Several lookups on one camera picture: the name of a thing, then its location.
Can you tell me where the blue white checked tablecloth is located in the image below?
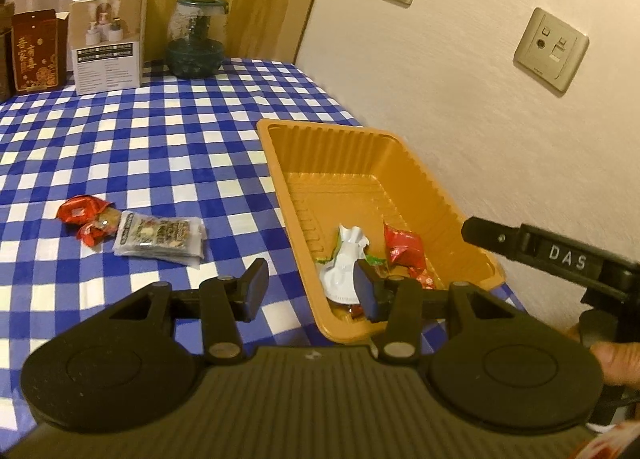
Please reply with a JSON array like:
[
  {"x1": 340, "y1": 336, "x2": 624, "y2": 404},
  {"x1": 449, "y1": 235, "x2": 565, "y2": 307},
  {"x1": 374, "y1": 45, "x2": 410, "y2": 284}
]
[{"x1": 0, "y1": 56, "x2": 531, "y2": 355}]

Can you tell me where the white box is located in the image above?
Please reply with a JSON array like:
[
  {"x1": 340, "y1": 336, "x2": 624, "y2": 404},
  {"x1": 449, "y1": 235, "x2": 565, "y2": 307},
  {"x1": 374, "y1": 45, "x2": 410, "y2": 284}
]
[{"x1": 69, "y1": 0, "x2": 148, "y2": 95}]

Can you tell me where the glass jar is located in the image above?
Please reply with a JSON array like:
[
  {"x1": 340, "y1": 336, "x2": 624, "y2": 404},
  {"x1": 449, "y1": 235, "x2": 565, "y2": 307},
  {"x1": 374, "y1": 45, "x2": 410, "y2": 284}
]
[{"x1": 166, "y1": 0, "x2": 228, "y2": 80}]

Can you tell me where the red white printed candy packet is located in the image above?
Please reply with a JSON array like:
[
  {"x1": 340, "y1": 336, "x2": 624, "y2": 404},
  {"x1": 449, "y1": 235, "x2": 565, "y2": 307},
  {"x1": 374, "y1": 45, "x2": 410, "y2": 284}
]
[{"x1": 407, "y1": 266, "x2": 436, "y2": 290}]

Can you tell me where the wall data socket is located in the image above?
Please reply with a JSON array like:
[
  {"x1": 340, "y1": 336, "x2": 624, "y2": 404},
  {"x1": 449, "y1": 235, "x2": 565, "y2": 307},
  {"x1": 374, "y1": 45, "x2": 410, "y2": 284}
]
[{"x1": 513, "y1": 8, "x2": 590, "y2": 92}]

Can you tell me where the grey snack packet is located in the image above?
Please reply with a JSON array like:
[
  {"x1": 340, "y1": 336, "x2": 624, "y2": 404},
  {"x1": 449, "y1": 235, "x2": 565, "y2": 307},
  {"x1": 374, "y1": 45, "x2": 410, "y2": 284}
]
[{"x1": 112, "y1": 210, "x2": 206, "y2": 265}]

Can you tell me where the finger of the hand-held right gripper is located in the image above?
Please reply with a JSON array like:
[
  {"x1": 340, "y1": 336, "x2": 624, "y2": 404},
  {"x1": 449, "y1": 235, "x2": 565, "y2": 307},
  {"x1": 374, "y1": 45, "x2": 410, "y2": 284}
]
[{"x1": 462, "y1": 216, "x2": 526, "y2": 260}]

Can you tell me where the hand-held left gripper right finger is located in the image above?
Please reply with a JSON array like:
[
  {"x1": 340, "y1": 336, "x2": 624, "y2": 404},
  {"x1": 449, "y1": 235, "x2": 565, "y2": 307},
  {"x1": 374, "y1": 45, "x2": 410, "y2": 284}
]
[{"x1": 352, "y1": 259, "x2": 546, "y2": 365}]

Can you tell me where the orange plastic tray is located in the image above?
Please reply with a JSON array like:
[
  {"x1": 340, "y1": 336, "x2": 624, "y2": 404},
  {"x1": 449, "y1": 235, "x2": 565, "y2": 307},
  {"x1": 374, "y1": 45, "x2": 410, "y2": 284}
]
[{"x1": 256, "y1": 118, "x2": 507, "y2": 344}]

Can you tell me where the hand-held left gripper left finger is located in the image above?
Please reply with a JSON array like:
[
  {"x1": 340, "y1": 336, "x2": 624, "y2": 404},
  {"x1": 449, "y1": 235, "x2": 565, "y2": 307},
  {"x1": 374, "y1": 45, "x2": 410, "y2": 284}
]
[{"x1": 82, "y1": 257, "x2": 271, "y2": 367}]

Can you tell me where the dark red box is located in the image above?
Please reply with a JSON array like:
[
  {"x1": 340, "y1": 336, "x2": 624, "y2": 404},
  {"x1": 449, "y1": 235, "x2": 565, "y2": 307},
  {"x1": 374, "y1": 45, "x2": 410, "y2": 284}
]
[{"x1": 11, "y1": 9, "x2": 71, "y2": 92}]

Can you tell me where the small brown red candy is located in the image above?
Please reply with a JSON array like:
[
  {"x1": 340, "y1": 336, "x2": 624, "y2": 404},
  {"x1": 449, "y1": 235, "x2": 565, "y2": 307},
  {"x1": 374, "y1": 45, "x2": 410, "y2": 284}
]
[{"x1": 76, "y1": 209, "x2": 121, "y2": 249}]

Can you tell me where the white snack packet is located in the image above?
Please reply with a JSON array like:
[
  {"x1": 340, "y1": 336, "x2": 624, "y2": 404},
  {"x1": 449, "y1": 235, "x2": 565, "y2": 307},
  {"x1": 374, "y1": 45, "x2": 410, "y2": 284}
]
[{"x1": 316, "y1": 224, "x2": 383, "y2": 307}]

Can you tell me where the large red candy packet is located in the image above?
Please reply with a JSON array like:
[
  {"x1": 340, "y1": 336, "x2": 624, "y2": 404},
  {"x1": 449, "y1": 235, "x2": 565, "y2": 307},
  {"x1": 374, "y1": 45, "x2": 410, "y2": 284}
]
[{"x1": 382, "y1": 222, "x2": 426, "y2": 270}]

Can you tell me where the person's right hand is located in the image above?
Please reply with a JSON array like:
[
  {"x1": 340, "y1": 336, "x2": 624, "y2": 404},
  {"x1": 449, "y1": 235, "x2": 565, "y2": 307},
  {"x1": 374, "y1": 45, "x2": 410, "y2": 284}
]
[{"x1": 565, "y1": 326, "x2": 640, "y2": 387}]

